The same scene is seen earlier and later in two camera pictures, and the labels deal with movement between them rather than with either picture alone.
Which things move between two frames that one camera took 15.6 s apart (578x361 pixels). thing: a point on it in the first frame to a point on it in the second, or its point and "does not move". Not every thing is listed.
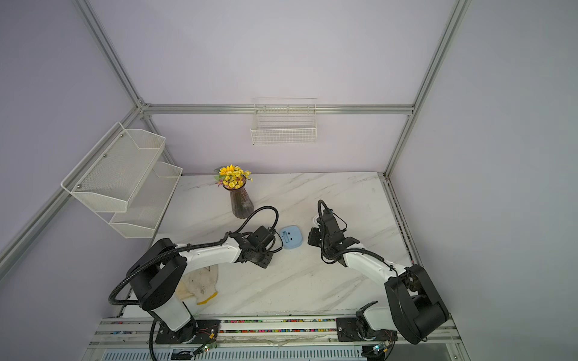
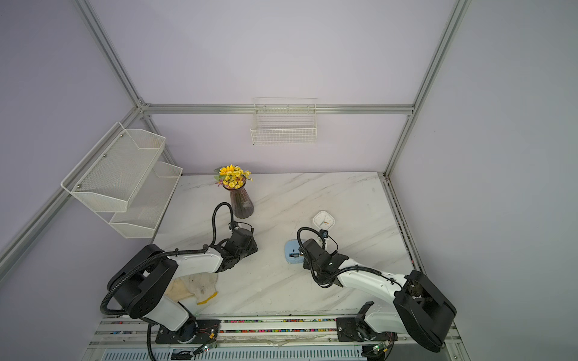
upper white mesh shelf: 109,177 does not move
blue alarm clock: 292,237 to 292,253
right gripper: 314,234 to 307,264
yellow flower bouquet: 232,177 does not move
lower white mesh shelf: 147,207 does not move
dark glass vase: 241,204 does not move
